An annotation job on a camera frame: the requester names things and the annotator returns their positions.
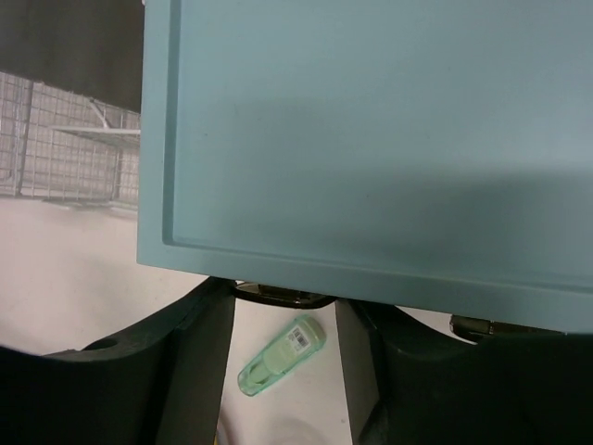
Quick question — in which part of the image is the teal drawer box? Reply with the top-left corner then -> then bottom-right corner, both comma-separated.
137,0 -> 592,333

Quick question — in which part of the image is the green transparent tape case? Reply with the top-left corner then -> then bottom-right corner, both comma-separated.
237,314 -> 327,397

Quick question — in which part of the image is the white wire mesh organizer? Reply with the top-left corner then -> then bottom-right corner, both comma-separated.
1,73 -> 141,209

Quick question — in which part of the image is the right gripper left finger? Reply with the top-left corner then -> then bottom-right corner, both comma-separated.
1,278 -> 235,444

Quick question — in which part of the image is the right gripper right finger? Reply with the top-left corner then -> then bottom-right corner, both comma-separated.
335,299 -> 592,444

